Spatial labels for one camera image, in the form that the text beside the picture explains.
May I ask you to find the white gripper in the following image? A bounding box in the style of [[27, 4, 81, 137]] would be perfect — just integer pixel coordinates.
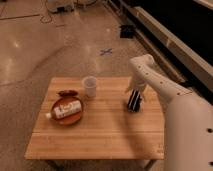
[[125, 75, 146, 112]]

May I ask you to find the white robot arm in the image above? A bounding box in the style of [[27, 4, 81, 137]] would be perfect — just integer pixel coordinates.
[[127, 54, 213, 171]]

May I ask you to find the wooden table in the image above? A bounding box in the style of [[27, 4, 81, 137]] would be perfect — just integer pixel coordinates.
[[25, 77, 164, 160]]

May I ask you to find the translucent plastic cup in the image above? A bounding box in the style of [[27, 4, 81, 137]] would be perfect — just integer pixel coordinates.
[[82, 76, 97, 98]]

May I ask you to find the red round bowl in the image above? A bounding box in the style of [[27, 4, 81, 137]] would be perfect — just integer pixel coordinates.
[[46, 97, 83, 125]]

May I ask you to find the white plastic bottle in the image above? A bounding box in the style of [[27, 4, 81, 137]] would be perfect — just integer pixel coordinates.
[[46, 101, 82, 119]]

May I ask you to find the small brown snack packet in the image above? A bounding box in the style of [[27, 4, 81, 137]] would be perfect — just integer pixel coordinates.
[[58, 90, 78, 97]]

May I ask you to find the black box on floor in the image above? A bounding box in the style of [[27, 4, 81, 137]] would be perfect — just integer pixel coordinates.
[[120, 25, 135, 38]]

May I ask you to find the white equipment base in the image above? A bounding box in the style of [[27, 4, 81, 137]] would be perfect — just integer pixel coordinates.
[[46, 0, 74, 13]]

